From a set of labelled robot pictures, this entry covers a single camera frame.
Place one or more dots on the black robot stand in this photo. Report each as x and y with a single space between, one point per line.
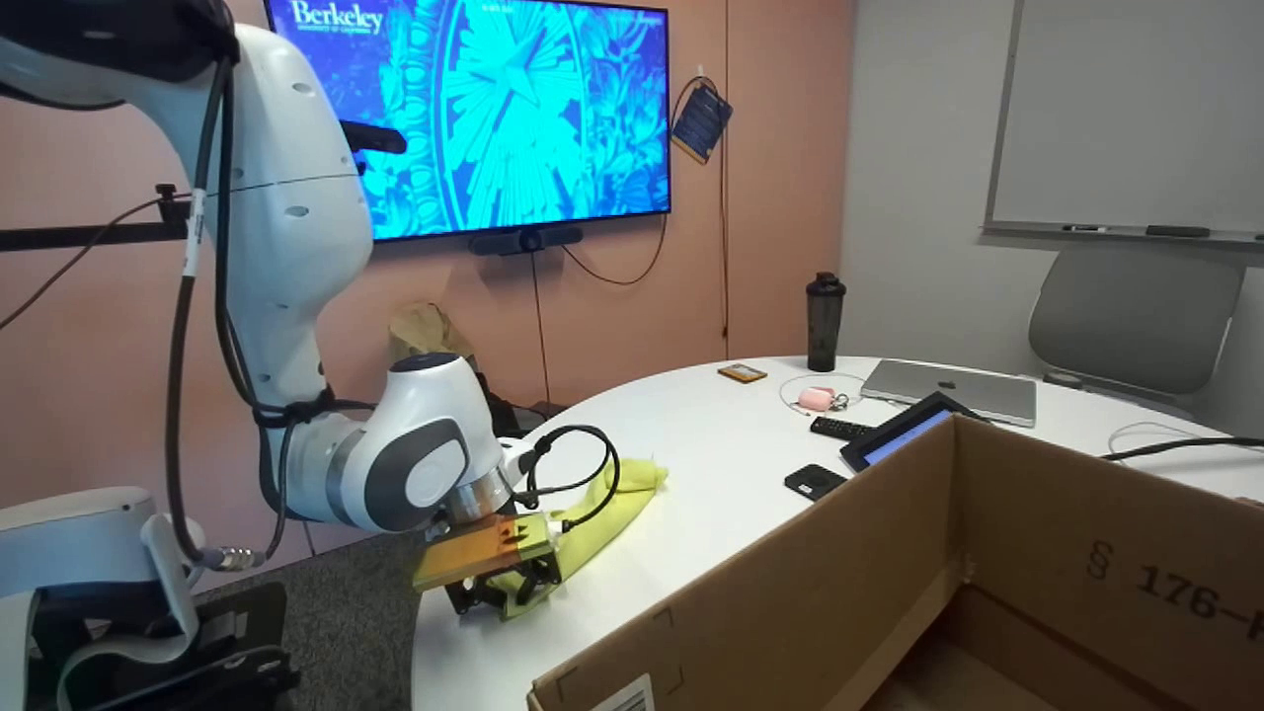
222 656

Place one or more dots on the small black device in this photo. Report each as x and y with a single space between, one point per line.
816 481

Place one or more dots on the yellow towel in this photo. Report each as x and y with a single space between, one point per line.
617 495

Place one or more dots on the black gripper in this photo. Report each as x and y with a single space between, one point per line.
536 537

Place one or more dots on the whiteboard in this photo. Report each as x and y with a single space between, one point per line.
1132 121

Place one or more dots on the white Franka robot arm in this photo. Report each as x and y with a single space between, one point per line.
289 200

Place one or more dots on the grey shell chair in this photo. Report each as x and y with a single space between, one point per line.
1132 317

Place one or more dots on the black tablet with screen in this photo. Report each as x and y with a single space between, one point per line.
902 427

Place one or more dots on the black wall mounted device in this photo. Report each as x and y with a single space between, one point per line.
701 121

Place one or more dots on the black remote control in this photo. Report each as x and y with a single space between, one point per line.
839 427

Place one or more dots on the black bottle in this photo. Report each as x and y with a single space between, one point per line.
825 321

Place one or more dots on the black camera boom rod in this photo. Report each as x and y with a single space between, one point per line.
93 236

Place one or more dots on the silver laptop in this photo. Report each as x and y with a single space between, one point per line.
950 390

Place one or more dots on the tan fabric object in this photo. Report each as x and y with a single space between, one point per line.
430 339

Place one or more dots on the brown cardboard box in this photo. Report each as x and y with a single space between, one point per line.
855 593

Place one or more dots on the wall television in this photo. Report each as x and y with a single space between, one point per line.
526 121

